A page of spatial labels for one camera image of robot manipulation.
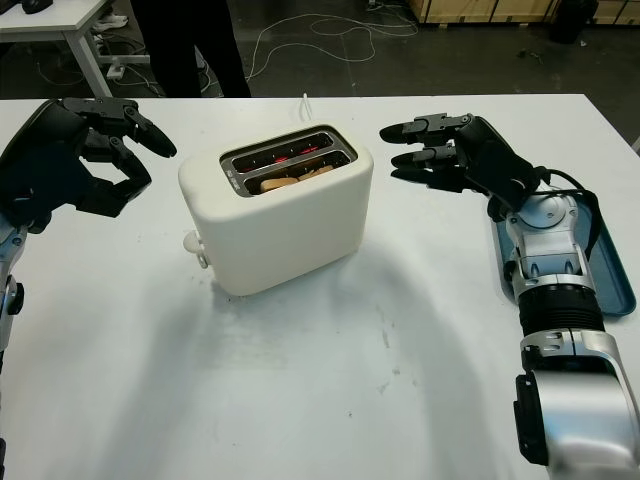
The stacked wooden crates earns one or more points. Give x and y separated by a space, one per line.
475 10

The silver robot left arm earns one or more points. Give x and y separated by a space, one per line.
7 260

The white power strip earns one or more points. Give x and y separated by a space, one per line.
116 71

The blue oval tray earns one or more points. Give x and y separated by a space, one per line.
612 280

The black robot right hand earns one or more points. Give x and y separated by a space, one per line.
495 160

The white metal-legged desk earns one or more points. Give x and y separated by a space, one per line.
50 17

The toast slice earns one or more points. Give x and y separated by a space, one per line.
280 185

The small black device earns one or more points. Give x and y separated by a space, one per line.
35 5

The white two-slot toaster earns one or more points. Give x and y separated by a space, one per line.
280 235

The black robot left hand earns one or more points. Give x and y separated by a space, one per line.
45 135

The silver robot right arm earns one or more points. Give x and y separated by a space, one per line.
555 250

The person in beige jacket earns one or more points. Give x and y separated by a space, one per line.
190 50

